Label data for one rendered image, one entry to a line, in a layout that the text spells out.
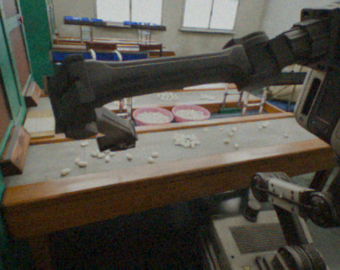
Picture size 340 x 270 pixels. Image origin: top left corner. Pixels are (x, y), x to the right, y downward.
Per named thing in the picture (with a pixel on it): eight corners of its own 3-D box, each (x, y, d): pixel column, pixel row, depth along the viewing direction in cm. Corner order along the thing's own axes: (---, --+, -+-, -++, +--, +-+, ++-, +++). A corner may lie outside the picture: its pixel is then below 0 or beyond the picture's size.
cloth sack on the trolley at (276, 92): (314, 104, 381) (324, 80, 363) (279, 106, 355) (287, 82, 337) (287, 92, 426) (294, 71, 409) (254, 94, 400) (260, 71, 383)
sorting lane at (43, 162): (331, 139, 155) (332, 136, 154) (8, 192, 90) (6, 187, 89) (294, 120, 180) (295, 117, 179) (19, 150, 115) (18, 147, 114)
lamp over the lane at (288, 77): (321, 83, 152) (325, 72, 149) (240, 87, 130) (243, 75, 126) (309, 80, 158) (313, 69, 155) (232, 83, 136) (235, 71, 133)
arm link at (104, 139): (137, 143, 77) (129, 119, 78) (102, 153, 73) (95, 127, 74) (131, 149, 88) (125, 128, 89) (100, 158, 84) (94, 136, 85)
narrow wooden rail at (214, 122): (291, 127, 183) (296, 114, 177) (22, 161, 118) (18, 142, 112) (285, 124, 187) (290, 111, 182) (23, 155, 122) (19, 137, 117)
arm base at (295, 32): (333, 71, 48) (341, 6, 42) (295, 83, 48) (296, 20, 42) (305, 62, 55) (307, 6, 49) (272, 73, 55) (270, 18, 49)
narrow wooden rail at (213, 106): (262, 111, 209) (265, 99, 204) (30, 131, 144) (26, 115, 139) (258, 108, 213) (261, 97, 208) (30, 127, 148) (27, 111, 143)
